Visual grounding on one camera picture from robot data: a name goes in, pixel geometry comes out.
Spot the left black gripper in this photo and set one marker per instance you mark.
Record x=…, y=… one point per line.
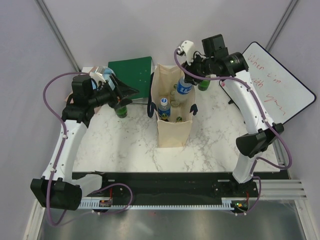
x=124, y=90

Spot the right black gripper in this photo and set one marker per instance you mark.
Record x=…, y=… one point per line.
x=190, y=68

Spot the green Perrier glass bottle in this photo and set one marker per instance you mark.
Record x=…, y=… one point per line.
x=204, y=85

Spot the blue-capped water bottle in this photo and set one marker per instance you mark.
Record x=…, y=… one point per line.
x=182, y=92
x=164, y=109

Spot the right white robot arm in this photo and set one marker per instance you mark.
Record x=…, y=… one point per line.
x=233, y=71

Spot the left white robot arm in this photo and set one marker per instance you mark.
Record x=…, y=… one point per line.
x=56, y=188

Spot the beige canvas tote bag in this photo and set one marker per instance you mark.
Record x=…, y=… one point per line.
x=176, y=131

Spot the light blue headphones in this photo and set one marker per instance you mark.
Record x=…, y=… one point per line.
x=107, y=74

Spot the clear green-capped bottle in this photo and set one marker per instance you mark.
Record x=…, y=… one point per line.
x=173, y=92

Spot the green ring binder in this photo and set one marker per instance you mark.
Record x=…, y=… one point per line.
x=135, y=73

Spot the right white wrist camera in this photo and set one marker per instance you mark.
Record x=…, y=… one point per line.
x=187, y=48

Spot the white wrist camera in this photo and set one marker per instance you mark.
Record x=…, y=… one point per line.
x=97, y=77
x=187, y=48

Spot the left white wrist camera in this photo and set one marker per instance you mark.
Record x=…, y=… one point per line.
x=97, y=77

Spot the white whiteboard black frame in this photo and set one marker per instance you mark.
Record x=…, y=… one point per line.
x=283, y=95

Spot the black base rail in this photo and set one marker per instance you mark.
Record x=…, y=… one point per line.
x=212, y=185

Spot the white cable duct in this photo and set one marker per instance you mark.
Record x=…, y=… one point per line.
x=94, y=203

